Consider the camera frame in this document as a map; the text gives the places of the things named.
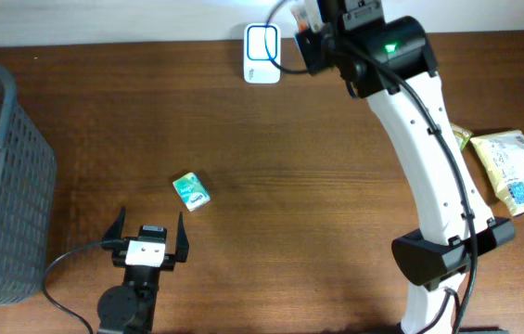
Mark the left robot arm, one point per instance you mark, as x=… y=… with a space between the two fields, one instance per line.
x=130 y=307

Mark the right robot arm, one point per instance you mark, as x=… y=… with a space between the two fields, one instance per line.
x=391 y=65

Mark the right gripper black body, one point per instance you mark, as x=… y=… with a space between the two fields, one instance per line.
x=313 y=50

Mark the grey plastic mesh basket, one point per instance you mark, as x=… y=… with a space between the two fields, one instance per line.
x=28 y=170

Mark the green tea drink carton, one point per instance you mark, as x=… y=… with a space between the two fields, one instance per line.
x=462 y=135

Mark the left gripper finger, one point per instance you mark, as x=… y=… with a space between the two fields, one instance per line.
x=112 y=239
x=181 y=243

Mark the yellow white snack bag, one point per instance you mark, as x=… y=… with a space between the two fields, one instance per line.
x=502 y=156

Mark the orange Kleenex tissue pack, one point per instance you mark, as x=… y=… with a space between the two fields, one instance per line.
x=300 y=15

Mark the green Kleenex tissue pack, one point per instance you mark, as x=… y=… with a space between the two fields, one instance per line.
x=191 y=191

